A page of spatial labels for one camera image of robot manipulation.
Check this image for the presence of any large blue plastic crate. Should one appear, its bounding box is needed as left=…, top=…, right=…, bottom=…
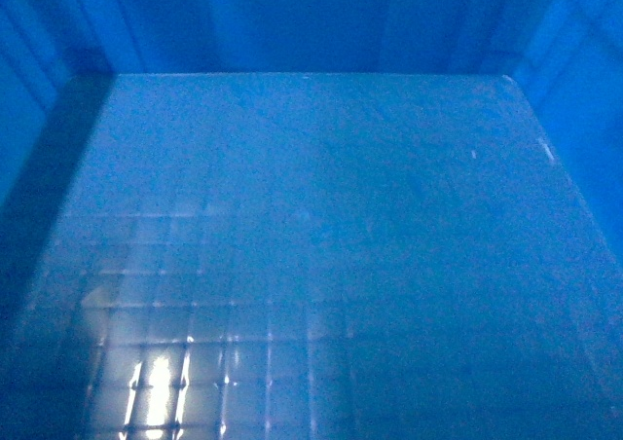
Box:
left=1, top=0, right=622, bottom=439

